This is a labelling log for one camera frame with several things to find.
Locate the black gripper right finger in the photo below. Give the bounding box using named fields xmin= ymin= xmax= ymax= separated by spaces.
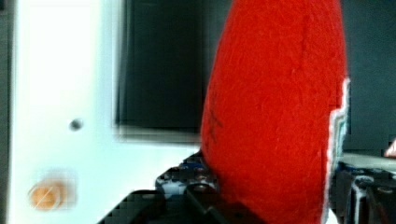
xmin=330 ymin=162 xmax=396 ymax=224

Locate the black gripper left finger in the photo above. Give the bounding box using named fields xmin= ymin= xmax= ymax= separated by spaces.
xmin=96 ymin=148 xmax=272 ymax=224

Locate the red ketchup bottle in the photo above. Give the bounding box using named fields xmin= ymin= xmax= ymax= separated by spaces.
xmin=202 ymin=0 xmax=348 ymax=224

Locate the black toaster oven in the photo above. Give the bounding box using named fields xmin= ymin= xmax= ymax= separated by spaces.
xmin=115 ymin=0 xmax=395 ymax=157

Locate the orange slice toy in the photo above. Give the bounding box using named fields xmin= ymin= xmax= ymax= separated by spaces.
xmin=28 ymin=179 xmax=67 ymax=211

